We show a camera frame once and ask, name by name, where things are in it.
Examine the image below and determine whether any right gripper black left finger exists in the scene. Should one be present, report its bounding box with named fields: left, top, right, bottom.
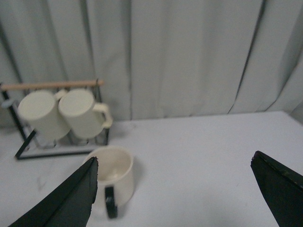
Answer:
left=11, top=157, right=98, bottom=227

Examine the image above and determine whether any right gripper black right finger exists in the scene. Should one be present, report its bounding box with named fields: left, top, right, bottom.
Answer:
left=250, top=151, right=303, bottom=227

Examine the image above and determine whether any cream mug black handle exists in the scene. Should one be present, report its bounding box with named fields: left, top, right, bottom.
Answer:
left=84, top=146, right=134, bottom=219

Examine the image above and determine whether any cream mug right on rack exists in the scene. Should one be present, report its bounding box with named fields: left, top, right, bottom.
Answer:
left=58, top=88, right=113, bottom=139

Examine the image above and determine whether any cream mug on rack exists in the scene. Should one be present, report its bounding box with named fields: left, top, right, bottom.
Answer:
left=58, top=88, right=113, bottom=139
left=18, top=89, right=71, bottom=141

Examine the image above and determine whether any cream mug left on rack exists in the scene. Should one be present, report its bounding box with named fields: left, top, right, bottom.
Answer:
left=18, top=89, right=71, bottom=141

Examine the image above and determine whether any grey curtain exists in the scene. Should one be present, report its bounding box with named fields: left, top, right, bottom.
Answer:
left=0, top=0, right=303, bottom=122

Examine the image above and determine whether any black wire cup rack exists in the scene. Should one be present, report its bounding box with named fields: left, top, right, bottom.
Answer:
left=0, top=79, right=110, bottom=160

